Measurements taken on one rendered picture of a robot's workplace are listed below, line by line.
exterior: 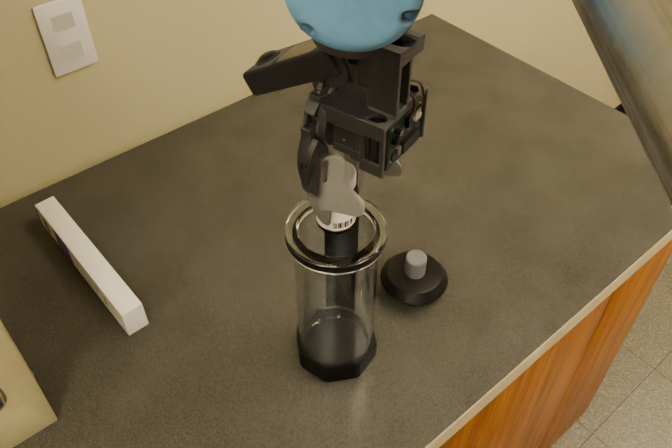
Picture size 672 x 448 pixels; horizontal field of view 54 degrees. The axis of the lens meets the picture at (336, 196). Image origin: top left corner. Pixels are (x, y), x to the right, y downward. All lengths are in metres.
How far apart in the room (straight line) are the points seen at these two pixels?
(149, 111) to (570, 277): 0.74
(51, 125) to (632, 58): 1.00
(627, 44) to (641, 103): 0.02
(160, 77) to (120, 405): 0.57
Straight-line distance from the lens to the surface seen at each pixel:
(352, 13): 0.34
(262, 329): 0.88
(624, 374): 2.10
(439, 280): 0.89
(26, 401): 0.82
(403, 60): 0.50
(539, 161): 1.16
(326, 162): 0.58
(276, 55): 0.60
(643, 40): 0.22
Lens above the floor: 1.66
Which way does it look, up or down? 44 degrees down
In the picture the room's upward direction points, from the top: straight up
